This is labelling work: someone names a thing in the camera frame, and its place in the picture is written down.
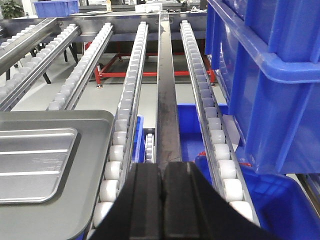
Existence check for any roller track far left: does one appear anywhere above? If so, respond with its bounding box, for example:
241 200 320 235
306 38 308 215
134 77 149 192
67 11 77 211
0 23 81 111

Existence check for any roller track beside tray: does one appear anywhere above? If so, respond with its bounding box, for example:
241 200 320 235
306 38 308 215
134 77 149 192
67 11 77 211
85 21 149 240

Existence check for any distant blue crate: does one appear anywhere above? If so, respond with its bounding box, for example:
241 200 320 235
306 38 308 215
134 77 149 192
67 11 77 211
33 0 79 18

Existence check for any blue bin lower shelf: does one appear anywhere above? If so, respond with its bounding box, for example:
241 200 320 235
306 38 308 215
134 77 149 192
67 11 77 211
177 103 320 240

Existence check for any green potted plant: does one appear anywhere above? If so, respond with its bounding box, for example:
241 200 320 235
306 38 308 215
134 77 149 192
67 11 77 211
0 0 25 19

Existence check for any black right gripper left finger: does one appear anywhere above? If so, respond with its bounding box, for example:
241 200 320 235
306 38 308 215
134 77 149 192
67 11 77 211
90 163 162 240

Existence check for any roller track middle left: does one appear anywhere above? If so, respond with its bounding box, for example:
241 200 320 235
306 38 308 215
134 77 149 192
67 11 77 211
47 22 113 111

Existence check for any lower short roller track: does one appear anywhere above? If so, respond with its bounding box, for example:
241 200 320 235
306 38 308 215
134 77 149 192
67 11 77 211
144 128 155 163

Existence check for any red metal cart frame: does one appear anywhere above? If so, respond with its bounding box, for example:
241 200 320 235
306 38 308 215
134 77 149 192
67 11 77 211
94 38 216 84

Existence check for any dark metal divider rail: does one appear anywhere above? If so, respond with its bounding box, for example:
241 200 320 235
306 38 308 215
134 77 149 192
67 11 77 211
155 11 182 170

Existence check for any large blue plastic box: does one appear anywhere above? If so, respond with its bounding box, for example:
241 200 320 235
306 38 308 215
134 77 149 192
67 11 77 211
205 0 320 174

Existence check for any steel rack crossbar rear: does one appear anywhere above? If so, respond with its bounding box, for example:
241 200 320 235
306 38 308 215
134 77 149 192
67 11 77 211
0 12 208 43

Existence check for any roller track right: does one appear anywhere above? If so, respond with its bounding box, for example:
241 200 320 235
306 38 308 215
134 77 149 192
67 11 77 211
180 20 260 226

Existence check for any steel guide rail left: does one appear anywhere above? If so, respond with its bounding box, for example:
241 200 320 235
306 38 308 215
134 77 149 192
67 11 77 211
0 17 58 75

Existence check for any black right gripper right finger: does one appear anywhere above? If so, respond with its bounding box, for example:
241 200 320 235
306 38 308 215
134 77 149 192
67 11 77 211
163 162 277 240

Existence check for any silver metal tray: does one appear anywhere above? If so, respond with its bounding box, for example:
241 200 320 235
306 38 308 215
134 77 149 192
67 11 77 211
0 110 114 240

